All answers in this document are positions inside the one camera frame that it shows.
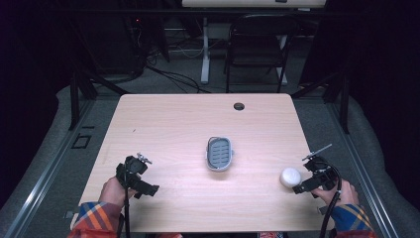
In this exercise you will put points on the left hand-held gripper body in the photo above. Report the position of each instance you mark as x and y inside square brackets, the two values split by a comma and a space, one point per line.
[132, 167]

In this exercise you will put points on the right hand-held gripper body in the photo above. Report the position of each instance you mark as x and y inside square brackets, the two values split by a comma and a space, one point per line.
[325, 173]

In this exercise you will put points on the white round soap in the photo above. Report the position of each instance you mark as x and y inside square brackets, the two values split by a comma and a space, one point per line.
[290, 177]

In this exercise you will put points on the grey soap dish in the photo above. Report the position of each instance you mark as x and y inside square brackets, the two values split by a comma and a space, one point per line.
[219, 153]

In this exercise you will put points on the person's right hand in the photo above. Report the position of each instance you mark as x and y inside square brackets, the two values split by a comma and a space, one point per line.
[346, 196]

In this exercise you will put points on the person's left hand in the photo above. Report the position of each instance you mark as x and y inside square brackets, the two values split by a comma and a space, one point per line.
[112, 192]

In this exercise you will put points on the person's red clothing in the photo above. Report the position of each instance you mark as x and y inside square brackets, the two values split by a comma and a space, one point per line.
[269, 235]

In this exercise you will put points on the black folding chair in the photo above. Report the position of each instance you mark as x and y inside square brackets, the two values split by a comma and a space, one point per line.
[257, 62]

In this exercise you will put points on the white desk leg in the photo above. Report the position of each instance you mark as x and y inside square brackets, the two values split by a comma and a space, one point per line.
[205, 59]

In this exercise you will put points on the white desk top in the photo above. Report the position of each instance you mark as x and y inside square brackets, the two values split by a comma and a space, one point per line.
[251, 3]

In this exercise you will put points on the black metal frame stand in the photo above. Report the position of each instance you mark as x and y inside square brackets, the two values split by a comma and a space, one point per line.
[345, 105]
[74, 99]

